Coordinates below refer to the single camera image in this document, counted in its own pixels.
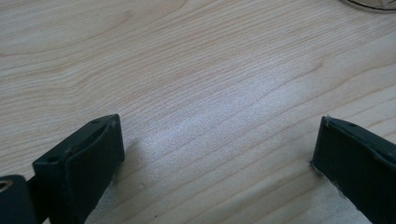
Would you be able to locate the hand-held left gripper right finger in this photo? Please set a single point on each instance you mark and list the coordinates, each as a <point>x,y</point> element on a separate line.
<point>358,161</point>

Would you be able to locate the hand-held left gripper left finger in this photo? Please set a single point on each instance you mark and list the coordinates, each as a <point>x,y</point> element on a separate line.
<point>77,174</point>

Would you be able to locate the clear glass mug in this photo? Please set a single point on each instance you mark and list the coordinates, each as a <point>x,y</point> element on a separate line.
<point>373,3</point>

